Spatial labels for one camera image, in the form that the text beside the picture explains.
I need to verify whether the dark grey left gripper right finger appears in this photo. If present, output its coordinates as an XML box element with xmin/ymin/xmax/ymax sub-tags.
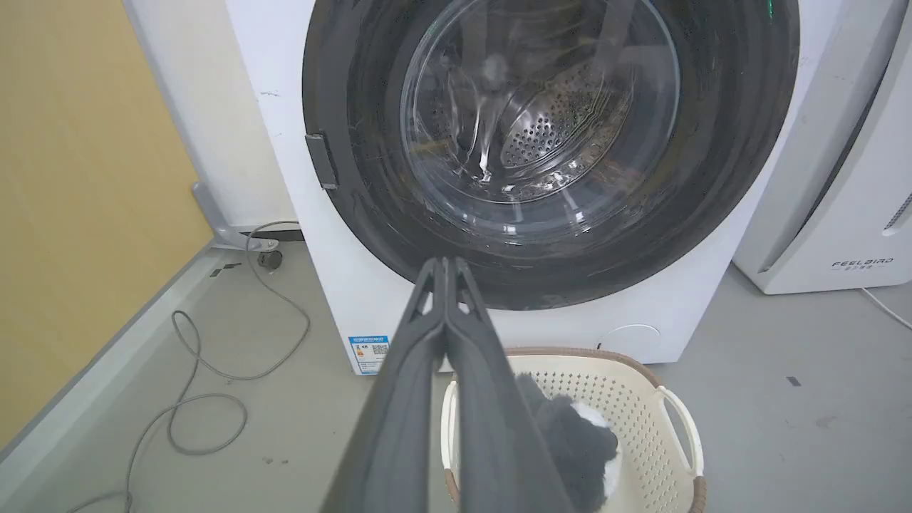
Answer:
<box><xmin>445</xmin><ymin>256</ymin><xmax>575</xmax><ymax>513</ymax></box>

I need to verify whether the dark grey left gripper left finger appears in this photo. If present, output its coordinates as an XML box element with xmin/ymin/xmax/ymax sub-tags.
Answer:
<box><xmin>320</xmin><ymin>257</ymin><xmax>447</xmax><ymax>513</ymax></box>

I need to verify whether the white front-load washing machine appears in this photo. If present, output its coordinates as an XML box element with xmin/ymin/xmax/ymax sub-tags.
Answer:
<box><xmin>225</xmin><ymin>0</ymin><xmax>848</xmax><ymax>376</ymax></box>

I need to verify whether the blue energy label sticker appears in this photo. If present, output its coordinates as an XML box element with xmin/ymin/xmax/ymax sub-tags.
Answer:
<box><xmin>348</xmin><ymin>335</ymin><xmax>390</xmax><ymax>375</ymax></box>

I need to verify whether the black and white clothing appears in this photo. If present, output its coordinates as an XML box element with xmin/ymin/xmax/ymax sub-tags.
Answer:
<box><xmin>514</xmin><ymin>373</ymin><xmax>623</xmax><ymax>513</ymax></box>

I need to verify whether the cream perforated laundry basket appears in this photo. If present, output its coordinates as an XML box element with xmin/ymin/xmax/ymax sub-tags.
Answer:
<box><xmin>440</xmin><ymin>347</ymin><xmax>708</xmax><ymax>513</ymax></box>

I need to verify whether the grey partition foot with caster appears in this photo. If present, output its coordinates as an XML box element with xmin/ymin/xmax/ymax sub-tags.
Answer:
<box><xmin>191</xmin><ymin>181</ymin><xmax>284</xmax><ymax>271</ymax></box>

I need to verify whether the white Feelbird air purifier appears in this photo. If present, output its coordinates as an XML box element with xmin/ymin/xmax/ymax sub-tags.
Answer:
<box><xmin>732</xmin><ymin>0</ymin><xmax>912</xmax><ymax>296</ymax></box>

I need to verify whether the grey power cable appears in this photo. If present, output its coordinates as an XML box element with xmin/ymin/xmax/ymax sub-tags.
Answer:
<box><xmin>66</xmin><ymin>221</ymin><xmax>311</xmax><ymax>513</ymax></box>

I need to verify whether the thin white cable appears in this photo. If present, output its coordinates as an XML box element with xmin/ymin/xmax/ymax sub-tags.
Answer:
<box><xmin>860</xmin><ymin>287</ymin><xmax>912</xmax><ymax>331</ymax></box>

